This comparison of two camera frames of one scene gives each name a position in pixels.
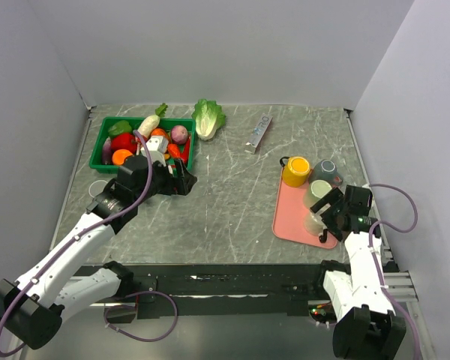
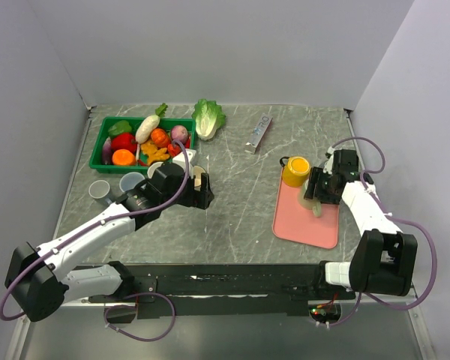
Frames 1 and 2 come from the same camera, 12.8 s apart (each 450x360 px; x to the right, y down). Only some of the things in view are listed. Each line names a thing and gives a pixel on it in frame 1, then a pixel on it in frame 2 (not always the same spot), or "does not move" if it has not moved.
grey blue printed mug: [97, 187] does not move
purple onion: [179, 134] does not move
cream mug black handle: [313, 223] to [197, 171]
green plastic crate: [97, 163] does not move
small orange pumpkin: [160, 132] does not move
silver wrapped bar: [257, 133] does not move
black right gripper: [336, 197] to [317, 175]
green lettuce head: [208, 117] does not move
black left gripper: [182, 184] to [199, 199]
